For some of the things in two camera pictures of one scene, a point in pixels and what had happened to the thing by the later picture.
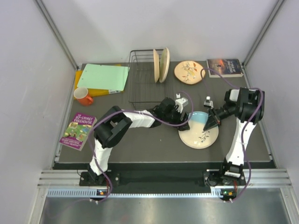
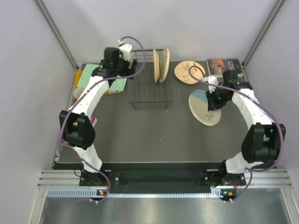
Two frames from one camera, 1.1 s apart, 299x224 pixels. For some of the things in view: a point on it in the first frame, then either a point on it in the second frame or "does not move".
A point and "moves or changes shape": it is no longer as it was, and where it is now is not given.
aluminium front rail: [262, 177] does not move
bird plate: [189, 72] does not move
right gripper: [212, 120] to [212, 105]
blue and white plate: [196, 137] moves or changes shape
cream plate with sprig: [164, 64] does not move
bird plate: [156, 64] does not move
